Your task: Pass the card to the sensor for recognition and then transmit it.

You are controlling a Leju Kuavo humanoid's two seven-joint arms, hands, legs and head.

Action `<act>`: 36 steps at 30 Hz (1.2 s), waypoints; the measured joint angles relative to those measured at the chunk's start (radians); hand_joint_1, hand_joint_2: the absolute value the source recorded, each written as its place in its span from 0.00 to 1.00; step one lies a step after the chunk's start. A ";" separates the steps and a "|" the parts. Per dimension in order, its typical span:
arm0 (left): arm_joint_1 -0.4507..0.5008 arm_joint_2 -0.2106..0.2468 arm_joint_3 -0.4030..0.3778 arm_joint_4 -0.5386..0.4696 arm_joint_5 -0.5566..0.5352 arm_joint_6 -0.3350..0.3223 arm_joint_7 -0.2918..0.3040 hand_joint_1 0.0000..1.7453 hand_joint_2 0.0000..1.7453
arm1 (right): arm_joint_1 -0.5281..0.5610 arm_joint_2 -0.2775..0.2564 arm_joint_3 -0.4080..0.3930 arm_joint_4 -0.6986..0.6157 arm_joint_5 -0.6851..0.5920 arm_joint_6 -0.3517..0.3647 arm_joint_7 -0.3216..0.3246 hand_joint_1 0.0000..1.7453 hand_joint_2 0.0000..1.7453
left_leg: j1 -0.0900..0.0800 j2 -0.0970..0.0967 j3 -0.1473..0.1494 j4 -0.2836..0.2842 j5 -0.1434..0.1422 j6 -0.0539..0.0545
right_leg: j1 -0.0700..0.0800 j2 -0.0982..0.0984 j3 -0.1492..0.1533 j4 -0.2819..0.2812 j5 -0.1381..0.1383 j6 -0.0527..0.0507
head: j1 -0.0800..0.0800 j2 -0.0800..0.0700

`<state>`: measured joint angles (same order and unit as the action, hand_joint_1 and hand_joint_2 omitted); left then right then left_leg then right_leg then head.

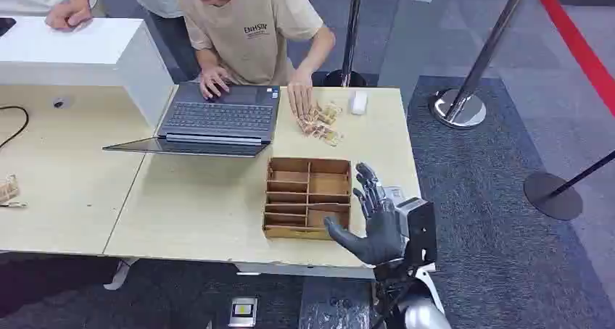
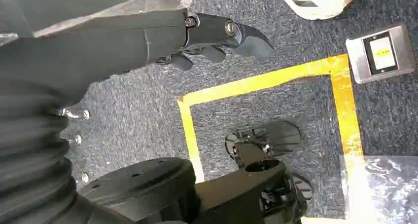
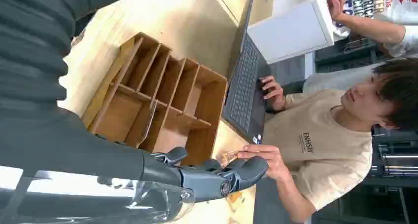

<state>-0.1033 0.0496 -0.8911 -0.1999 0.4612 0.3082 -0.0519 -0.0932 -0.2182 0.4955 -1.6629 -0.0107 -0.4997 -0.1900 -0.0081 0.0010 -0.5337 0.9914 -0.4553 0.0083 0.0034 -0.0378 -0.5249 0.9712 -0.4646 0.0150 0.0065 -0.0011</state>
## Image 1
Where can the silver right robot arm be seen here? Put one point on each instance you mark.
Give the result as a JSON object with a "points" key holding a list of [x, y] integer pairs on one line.
{"points": [[423, 315]]}

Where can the metal floor socket box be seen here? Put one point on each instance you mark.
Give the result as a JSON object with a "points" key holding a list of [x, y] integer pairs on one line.
{"points": [[242, 312]]}

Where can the chrome stanchion black base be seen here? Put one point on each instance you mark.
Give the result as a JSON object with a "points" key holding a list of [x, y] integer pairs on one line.
{"points": [[353, 34]]}

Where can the person's left hand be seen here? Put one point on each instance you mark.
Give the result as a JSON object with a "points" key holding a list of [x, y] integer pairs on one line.
{"points": [[300, 96]]}

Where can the white cabinet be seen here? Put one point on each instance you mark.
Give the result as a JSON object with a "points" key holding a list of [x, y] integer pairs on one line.
{"points": [[72, 53]]}

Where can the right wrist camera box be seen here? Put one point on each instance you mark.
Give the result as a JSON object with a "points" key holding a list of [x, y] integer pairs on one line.
{"points": [[420, 226]]}

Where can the person's right hand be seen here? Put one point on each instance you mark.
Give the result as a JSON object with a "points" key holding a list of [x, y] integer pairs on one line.
{"points": [[214, 82]]}

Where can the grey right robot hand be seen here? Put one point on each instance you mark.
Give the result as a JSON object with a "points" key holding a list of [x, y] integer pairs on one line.
{"points": [[382, 235]]}

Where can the dark grey open laptop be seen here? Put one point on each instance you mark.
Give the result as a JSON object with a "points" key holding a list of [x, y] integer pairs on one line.
{"points": [[221, 118]]}

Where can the wooden compartment card box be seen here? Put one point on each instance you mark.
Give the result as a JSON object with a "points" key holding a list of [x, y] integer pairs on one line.
{"points": [[307, 199]]}

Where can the black stanchion flat base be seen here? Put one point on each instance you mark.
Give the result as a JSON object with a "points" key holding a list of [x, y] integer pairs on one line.
{"points": [[552, 195]]}

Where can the person standing behind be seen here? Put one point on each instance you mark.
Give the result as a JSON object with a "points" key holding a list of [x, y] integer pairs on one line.
{"points": [[163, 10]]}

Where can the person in beige shirt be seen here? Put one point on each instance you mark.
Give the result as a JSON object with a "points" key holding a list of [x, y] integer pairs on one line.
{"points": [[250, 34]]}

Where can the white desk leg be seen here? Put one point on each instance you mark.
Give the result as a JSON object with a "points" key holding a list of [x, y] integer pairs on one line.
{"points": [[120, 274]]}

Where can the red barrier belt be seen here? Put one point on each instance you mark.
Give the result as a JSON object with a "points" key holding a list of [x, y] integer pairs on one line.
{"points": [[576, 48]]}

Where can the person's hand on cabinet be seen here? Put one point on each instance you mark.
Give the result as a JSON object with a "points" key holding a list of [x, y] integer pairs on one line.
{"points": [[67, 15]]}

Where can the black phone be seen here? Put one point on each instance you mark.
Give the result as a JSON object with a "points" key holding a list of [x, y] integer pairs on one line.
{"points": [[6, 25]]}

